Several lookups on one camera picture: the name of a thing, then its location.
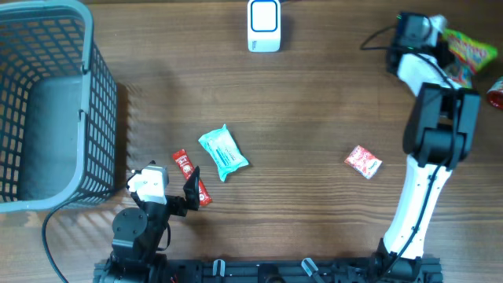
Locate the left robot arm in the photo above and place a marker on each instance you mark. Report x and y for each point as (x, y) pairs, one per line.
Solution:
(136, 253)

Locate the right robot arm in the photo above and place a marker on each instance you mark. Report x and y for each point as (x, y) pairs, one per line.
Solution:
(438, 136)

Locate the Haribo gummy candy bag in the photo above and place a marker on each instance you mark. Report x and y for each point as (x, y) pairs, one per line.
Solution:
(470, 57)

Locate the red tissue pack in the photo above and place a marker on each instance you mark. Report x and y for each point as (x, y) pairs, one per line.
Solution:
(363, 161)

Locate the green lid jar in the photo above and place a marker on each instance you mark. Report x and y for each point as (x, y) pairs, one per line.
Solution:
(495, 94)

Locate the grey plastic shopping basket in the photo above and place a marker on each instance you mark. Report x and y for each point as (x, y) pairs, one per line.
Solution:
(59, 107)

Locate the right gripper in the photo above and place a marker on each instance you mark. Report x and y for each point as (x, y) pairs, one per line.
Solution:
(442, 48)

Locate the teal wet wipes pack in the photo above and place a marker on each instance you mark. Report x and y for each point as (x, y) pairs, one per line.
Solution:
(223, 150)

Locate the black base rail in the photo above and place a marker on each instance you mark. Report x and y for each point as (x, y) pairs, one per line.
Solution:
(337, 271)

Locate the red coffee stick sachet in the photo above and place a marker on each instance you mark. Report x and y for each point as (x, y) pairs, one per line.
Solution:
(185, 164)

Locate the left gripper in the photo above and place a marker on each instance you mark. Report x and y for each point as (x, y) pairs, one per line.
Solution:
(179, 207)

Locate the white barcode scanner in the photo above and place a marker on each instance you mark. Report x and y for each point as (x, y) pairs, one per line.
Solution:
(264, 26)

